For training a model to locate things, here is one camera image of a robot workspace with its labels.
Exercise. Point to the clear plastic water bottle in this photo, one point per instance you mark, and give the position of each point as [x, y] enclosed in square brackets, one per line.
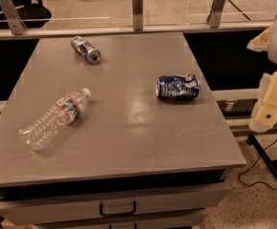
[42, 130]

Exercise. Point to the grey drawer cabinet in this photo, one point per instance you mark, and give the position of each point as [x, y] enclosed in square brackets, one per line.
[128, 139]

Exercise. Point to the grey drawer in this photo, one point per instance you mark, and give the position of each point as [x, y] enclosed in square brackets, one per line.
[69, 208]
[162, 220]

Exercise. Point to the blue crushed pepsi can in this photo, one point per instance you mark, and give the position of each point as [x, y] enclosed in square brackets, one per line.
[181, 85]

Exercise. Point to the right metal railing bracket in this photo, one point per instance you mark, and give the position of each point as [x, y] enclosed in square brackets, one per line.
[215, 15]

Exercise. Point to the left metal railing bracket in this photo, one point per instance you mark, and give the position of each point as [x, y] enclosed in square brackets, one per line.
[15, 23]

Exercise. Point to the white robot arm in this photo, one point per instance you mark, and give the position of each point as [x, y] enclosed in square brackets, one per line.
[264, 113]

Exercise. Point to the middle metal railing bracket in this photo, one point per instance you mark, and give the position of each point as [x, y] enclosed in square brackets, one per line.
[137, 8]

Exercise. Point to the black stand leg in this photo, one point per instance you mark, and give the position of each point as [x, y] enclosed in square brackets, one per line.
[251, 140]

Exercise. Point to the upper grey drawer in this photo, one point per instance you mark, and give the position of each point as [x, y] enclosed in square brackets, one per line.
[69, 208]

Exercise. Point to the metal railing bracket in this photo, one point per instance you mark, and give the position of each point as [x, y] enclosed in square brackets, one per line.
[15, 23]
[215, 15]
[137, 8]

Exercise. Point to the black drawer handle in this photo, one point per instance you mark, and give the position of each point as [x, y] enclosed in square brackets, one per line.
[114, 215]

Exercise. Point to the lower grey drawer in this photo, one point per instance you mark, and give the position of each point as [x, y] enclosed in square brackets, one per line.
[162, 220]

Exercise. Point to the silver soda can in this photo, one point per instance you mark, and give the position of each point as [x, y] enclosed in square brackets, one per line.
[85, 49]

